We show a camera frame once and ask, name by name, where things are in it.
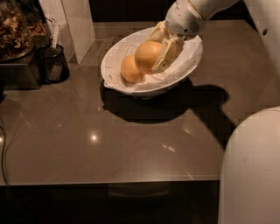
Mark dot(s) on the orange fruit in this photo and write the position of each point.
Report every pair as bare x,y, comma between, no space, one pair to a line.
146,55

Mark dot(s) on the white pillar block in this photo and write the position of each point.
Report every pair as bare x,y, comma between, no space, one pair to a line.
76,28

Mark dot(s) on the white tilted bowl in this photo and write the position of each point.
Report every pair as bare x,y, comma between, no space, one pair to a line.
116,58

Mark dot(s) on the dark metal box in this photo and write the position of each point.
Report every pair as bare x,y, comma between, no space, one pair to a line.
21,74

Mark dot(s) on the white paper bowl liner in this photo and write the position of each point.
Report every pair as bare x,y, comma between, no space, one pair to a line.
175,73

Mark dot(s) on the white tag utensil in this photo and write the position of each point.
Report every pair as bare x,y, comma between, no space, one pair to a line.
55,32

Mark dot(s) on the yellow apple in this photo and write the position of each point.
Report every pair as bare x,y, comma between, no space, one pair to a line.
129,70

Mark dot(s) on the black mesh cup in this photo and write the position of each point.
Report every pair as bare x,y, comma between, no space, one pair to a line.
52,64

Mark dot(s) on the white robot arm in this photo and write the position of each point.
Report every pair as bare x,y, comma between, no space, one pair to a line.
250,173

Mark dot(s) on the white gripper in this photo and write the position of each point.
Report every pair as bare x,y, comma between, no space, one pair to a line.
182,19

